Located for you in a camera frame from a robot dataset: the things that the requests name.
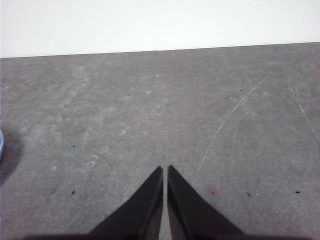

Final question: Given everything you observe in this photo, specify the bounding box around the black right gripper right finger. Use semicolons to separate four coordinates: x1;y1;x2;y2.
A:
166;164;245;240

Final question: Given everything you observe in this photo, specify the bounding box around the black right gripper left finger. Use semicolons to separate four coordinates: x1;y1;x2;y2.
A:
87;165;164;240

